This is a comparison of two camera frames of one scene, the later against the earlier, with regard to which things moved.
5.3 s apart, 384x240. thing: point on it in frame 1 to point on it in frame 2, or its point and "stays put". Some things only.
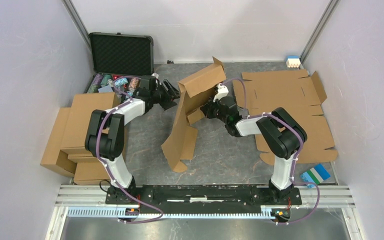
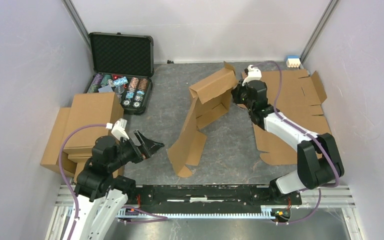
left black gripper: [172, 93] to [146, 148]
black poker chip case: [119, 60] stays put
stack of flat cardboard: [300, 95] stays put
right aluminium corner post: [329, 11] stays put
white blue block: [293, 61] stays put
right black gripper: [207, 108] to [236, 91]
